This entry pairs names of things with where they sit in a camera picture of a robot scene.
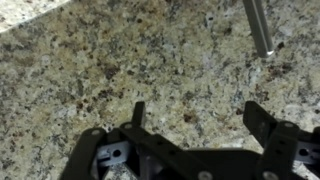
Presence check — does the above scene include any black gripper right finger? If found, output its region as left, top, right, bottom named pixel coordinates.
left=243, top=101, right=299, bottom=180

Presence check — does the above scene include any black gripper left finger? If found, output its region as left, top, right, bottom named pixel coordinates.
left=59, top=101, right=214, bottom=180

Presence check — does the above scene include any chrome gooseneck faucet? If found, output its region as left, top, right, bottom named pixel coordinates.
left=243, top=0, right=274, bottom=58

